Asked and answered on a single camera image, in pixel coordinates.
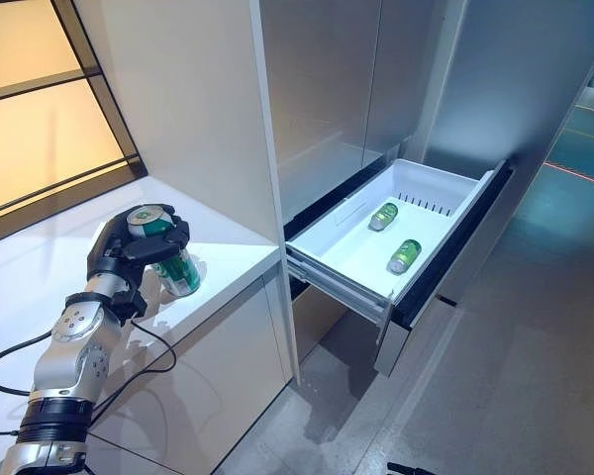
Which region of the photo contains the tall white cabinet panel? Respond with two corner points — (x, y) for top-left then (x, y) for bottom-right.
(73, 0), (303, 385)

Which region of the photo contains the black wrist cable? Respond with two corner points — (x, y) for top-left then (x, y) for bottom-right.
(0, 316), (178, 436)

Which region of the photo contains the tall green drink can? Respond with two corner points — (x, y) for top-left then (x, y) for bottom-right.
(125, 206), (203, 298)

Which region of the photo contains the stainless steel fridge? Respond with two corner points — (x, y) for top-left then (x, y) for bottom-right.
(256, 0), (594, 382)

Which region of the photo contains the small green drink can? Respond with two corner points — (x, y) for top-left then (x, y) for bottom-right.
(367, 201), (400, 233)
(386, 238), (423, 275)

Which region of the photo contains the white counter cabinet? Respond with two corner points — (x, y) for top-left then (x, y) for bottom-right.
(0, 175), (298, 475)

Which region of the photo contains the fridge drawer with white bin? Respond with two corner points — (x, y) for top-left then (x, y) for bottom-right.
(283, 157), (516, 380)

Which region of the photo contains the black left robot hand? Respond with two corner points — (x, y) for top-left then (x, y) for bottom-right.
(86, 202), (190, 287)

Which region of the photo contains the black-framed glass partition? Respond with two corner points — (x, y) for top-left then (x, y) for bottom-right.
(0, 0), (149, 248)

